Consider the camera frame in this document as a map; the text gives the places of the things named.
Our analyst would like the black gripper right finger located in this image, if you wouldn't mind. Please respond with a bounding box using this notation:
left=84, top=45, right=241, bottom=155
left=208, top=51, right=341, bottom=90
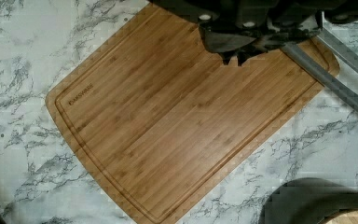
left=236, top=31, right=321, bottom=67

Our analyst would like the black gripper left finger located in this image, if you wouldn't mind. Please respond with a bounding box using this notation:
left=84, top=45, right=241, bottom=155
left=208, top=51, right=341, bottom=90
left=199, top=26, right=255, bottom=65

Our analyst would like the bamboo cutting board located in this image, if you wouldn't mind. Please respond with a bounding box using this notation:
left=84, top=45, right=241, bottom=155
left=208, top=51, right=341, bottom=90
left=45, top=3, right=341, bottom=224

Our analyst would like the silver oven door handle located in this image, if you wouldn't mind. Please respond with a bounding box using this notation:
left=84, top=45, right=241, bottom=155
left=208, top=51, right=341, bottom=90
left=282, top=44, right=358, bottom=113

